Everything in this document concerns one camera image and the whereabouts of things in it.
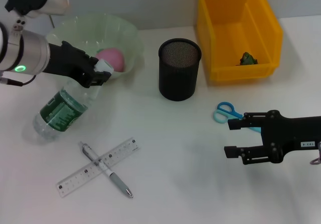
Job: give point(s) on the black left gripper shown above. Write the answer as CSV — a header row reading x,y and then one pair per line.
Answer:
x,y
67,60

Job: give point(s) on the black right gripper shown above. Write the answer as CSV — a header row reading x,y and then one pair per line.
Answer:
x,y
291,133

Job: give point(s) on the blue child scissors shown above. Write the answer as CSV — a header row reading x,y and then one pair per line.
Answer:
x,y
254,129

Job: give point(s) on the pink toy peach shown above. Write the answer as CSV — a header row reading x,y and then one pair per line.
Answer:
x,y
113,58

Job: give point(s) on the clear water bottle green label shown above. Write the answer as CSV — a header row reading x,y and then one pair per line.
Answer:
x,y
60,111

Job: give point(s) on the green plastic wrapper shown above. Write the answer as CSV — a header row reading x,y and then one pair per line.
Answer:
x,y
247,59

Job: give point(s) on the translucent green plastic fruit bowl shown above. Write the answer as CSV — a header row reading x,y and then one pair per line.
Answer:
x,y
120,33

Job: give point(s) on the black mesh pen holder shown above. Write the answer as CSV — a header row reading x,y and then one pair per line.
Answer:
x,y
179,81

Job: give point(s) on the clear plastic ruler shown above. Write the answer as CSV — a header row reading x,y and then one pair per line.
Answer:
x,y
123,148

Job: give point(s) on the grey and white pen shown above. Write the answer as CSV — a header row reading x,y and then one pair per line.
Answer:
x,y
116,181

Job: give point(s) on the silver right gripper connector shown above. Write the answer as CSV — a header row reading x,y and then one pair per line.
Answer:
x,y
319,148

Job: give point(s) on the yellow plastic bin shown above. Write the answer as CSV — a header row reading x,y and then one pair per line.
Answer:
x,y
238,33

